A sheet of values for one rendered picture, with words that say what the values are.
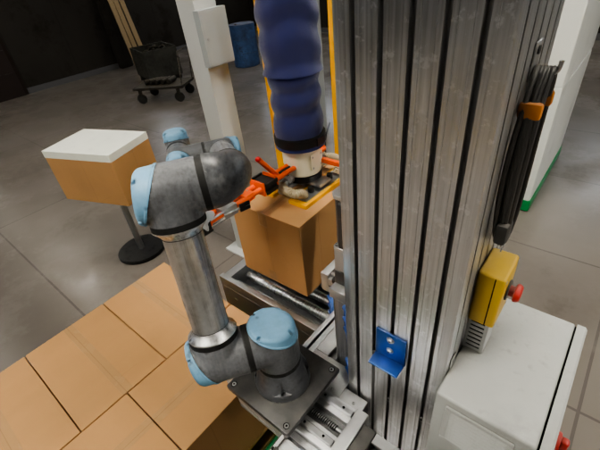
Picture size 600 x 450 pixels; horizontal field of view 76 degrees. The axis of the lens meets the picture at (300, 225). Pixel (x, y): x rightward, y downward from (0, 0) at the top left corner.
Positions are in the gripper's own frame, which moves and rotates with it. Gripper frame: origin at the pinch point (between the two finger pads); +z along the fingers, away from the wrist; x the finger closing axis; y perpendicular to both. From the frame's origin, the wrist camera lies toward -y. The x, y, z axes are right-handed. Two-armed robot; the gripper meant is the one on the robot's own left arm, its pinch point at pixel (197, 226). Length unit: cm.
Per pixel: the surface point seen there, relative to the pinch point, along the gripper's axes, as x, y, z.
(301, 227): -19.6, 33.3, 13.8
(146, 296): 63, -8, 67
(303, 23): -10, 57, -56
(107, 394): 25, -50, 67
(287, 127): -2, 50, -19
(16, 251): 285, -30, 121
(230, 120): 95, 98, 11
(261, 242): 4.9, 30.9, 30.6
